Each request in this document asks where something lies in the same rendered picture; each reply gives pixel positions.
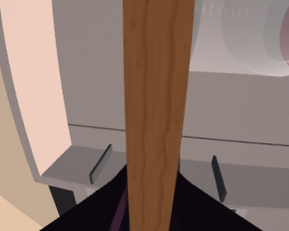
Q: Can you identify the beige wall rack frame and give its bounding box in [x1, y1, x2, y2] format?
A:
[0, 0, 289, 218]

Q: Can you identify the clear plastic bottle with red cap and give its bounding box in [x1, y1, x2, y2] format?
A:
[189, 0, 289, 77]

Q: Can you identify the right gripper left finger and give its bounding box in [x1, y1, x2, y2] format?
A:
[40, 164, 130, 231]

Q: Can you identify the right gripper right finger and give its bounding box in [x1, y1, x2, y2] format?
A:
[169, 171, 262, 231]

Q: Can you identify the brown wooden shelf board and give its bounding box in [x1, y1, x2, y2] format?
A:
[122, 0, 195, 231]

